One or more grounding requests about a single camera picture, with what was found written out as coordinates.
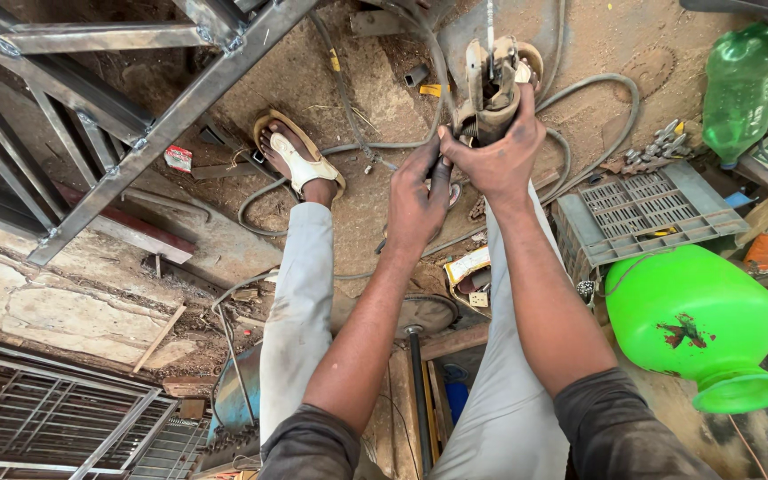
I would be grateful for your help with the person's right hand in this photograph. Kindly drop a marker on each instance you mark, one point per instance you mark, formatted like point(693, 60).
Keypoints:
point(497, 163)

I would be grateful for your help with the person's left hand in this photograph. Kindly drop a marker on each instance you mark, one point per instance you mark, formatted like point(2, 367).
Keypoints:
point(414, 206)

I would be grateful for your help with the rusty welding electrode holder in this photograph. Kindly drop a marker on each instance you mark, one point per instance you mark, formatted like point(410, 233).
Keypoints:
point(490, 93)

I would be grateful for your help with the small white cardboard box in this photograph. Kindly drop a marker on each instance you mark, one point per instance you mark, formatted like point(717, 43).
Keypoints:
point(467, 266)

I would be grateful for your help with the yellow tape scrap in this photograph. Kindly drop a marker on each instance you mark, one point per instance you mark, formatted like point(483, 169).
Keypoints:
point(432, 90)

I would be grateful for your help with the round cutting disc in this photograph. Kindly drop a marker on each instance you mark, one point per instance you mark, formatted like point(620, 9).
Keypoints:
point(427, 313)

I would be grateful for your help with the short metal tube piece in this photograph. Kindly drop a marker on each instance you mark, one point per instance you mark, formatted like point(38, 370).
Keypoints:
point(416, 74)

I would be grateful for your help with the tan and white sandal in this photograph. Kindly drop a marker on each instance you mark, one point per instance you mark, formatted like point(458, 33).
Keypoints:
point(301, 160)

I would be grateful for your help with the thin welding rod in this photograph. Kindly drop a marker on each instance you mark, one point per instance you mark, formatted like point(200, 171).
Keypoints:
point(489, 23)

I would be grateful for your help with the grey plastic crate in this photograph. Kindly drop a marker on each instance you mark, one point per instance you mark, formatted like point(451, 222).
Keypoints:
point(644, 213)

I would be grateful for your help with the person's left leg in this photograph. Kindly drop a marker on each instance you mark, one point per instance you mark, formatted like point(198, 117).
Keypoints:
point(297, 313)

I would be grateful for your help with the person's leg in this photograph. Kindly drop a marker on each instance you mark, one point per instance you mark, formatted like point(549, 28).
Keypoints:
point(297, 313)
point(510, 400)

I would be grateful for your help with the black metal rod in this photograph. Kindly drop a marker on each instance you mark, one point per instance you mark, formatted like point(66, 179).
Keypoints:
point(420, 400)

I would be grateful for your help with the person's right leg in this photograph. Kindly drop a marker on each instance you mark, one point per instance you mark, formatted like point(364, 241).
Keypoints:
point(510, 400)

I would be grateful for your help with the red and white packet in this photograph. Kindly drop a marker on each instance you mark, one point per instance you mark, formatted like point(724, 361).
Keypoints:
point(178, 158)

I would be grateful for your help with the bright green plastic water pot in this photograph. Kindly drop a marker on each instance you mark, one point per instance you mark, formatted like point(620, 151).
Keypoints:
point(690, 320)

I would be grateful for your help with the green plastic bottle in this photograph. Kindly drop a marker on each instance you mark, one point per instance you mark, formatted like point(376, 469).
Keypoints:
point(741, 86)

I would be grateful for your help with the blue machine housing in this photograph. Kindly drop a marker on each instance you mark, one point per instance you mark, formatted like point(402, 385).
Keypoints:
point(237, 393)

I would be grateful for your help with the thin wooden stick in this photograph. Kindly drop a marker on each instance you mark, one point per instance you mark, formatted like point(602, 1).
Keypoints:
point(159, 338)

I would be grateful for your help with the metal window grille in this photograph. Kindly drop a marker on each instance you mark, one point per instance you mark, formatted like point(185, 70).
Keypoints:
point(57, 420)

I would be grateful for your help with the welded steel tube frame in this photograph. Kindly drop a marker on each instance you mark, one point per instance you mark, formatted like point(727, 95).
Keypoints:
point(124, 113)

